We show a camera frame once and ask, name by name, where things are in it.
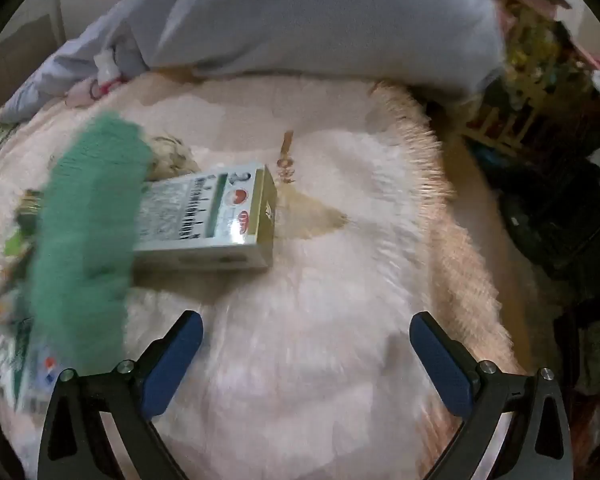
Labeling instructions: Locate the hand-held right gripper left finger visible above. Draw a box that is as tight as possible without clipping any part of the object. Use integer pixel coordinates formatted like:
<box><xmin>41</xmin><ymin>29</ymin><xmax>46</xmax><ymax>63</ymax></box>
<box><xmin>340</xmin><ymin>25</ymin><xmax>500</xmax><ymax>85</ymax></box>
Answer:
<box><xmin>37</xmin><ymin>310</ymin><xmax>204</xmax><ymax>480</ymax></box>

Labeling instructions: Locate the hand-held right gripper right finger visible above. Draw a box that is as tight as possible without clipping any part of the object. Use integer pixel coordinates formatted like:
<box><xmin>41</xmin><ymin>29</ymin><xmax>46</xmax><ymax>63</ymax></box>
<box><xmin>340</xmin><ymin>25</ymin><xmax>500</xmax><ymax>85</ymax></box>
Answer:
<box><xmin>409</xmin><ymin>311</ymin><xmax>573</xmax><ymax>480</ymax></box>

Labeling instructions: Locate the white blue medicine box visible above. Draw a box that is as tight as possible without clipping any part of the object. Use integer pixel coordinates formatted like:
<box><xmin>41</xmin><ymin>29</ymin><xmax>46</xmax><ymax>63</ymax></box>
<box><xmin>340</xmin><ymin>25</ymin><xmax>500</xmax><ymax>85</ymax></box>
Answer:
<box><xmin>0</xmin><ymin>317</ymin><xmax>68</xmax><ymax>413</ymax></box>

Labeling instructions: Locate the white green striped medicine box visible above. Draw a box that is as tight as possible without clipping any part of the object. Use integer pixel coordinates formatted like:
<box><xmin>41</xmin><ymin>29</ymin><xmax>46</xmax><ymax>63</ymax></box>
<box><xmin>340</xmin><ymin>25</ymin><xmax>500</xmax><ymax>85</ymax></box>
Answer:
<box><xmin>132</xmin><ymin>162</ymin><xmax>278</xmax><ymax>272</ymax></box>

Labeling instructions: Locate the person's left forearm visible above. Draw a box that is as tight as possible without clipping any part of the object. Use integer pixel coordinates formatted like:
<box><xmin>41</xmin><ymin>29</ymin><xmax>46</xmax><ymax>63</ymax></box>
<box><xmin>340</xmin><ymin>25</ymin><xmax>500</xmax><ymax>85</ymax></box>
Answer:
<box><xmin>27</xmin><ymin>112</ymin><xmax>153</xmax><ymax>378</ymax></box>

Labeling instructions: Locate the black bag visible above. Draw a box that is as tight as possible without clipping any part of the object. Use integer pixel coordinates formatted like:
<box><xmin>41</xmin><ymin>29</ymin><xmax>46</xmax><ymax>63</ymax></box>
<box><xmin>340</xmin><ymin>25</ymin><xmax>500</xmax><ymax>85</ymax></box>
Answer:
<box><xmin>500</xmin><ymin>160</ymin><xmax>600</xmax><ymax>281</ymax></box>

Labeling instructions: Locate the crumpled beige tissue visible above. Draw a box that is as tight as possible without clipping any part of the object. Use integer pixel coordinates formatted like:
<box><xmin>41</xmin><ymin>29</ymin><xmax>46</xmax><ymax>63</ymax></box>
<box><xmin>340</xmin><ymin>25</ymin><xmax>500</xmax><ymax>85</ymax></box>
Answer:
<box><xmin>145</xmin><ymin>130</ymin><xmax>201</xmax><ymax>183</ymax></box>

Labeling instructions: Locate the pink printed cloth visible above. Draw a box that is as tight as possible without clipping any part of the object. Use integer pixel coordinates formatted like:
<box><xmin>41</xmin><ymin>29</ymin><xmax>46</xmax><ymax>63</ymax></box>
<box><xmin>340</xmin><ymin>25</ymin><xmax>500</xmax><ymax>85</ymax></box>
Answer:
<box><xmin>65</xmin><ymin>72</ymin><xmax>128</xmax><ymax>108</ymax></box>

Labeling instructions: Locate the wooden crib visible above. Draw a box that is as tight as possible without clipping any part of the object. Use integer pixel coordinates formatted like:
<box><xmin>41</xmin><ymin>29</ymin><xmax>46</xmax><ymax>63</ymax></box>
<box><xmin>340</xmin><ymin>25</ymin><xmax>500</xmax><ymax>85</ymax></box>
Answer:
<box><xmin>460</xmin><ymin>0</ymin><xmax>600</xmax><ymax>156</ymax></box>

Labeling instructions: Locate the small white bottle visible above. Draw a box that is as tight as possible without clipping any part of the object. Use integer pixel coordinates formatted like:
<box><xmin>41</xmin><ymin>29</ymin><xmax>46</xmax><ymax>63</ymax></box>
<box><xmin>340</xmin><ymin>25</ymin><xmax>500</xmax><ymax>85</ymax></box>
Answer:
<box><xmin>92</xmin><ymin>50</ymin><xmax>123</xmax><ymax>83</ymax></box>

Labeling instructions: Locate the grey-blue duvet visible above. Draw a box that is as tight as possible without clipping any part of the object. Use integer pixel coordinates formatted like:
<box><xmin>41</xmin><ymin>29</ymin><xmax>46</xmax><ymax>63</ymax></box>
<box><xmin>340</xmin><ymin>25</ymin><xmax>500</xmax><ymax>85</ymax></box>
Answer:
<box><xmin>0</xmin><ymin>0</ymin><xmax>506</xmax><ymax>126</ymax></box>

